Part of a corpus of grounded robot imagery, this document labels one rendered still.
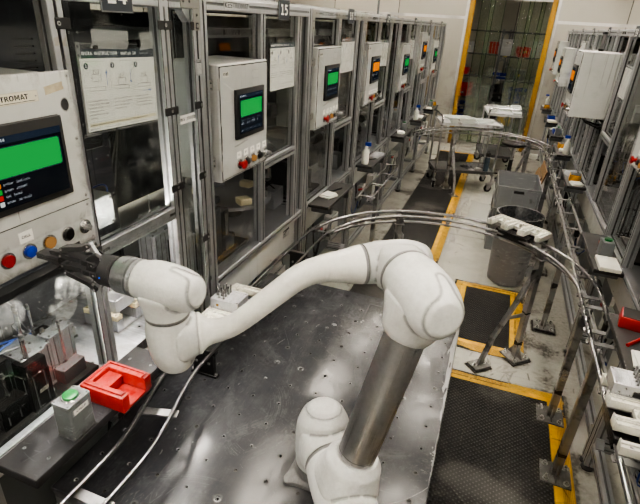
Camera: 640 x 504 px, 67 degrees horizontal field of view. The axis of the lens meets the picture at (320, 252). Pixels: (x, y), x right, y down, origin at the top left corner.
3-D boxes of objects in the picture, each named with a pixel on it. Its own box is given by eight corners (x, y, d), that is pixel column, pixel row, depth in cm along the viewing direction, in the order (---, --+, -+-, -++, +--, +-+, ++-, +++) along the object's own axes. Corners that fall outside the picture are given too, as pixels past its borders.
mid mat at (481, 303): (523, 363, 319) (524, 361, 318) (439, 342, 335) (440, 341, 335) (522, 293, 404) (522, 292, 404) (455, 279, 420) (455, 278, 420)
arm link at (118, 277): (151, 253, 112) (130, 248, 114) (124, 269, 104) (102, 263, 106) (155, 287, 116) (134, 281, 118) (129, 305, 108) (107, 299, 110)
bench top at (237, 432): (397, 649, 114) (399, 640, 113) (52, 496, 145) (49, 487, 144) (460, 323, 242) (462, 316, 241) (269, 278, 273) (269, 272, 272)
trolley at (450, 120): (430, 188, 652) (441, 115, 610) (423, 176, 702) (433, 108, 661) (495, 192, 650) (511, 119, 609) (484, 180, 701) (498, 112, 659)
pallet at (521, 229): (484, 231, 315) (487, 216, 311) (497, 226, 323) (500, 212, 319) (536, 251, 290) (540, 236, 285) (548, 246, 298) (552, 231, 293)
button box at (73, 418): (75, 441, 131) (67, 408, 125) (52, 433, 133) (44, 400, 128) (96, 421, 137) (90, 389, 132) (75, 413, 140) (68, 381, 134)
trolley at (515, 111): (514, 176, 731) (530, 110, 689) (475, 171, 741) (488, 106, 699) (507, 162, 805) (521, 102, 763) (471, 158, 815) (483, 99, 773)
